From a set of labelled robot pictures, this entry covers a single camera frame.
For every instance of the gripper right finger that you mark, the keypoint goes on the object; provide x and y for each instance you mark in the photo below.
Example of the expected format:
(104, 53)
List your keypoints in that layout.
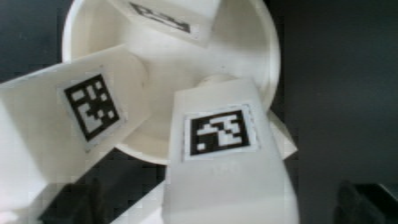
(367, 203)

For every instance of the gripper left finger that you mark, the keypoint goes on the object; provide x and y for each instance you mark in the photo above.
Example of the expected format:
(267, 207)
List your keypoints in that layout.
(83, 203)

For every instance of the white stool leg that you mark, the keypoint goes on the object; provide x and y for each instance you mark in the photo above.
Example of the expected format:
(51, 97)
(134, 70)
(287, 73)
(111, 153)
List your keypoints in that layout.
(74, 107)
(226, 185)
(178, 17)

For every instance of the white round stool seat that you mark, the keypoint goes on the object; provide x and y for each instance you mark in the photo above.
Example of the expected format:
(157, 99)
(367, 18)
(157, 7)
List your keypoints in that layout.
(241, 54)

